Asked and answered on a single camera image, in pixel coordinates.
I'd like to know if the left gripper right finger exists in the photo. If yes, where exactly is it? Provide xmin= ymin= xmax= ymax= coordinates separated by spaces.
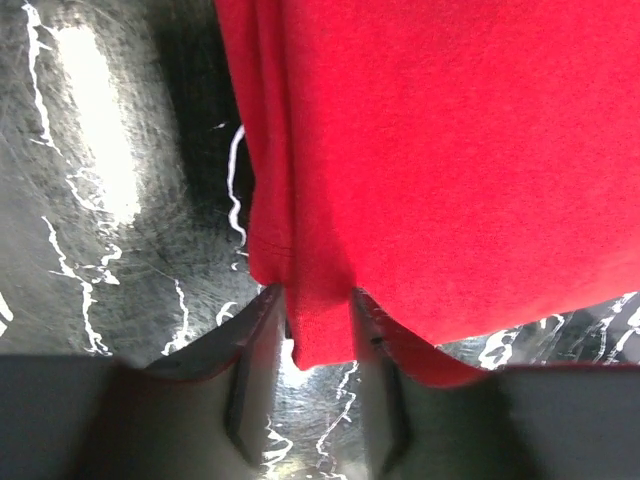
xmin=350 ymin=289 xmax=491 ymax=475

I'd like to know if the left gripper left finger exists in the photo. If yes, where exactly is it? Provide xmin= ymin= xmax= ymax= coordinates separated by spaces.
xmin=146 ymin=285 xmax=285 ymax=468

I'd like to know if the red t-shirt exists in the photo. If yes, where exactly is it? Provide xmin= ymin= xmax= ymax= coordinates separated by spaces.
xmin=215 ymin=1 xmax=639 ymax=369

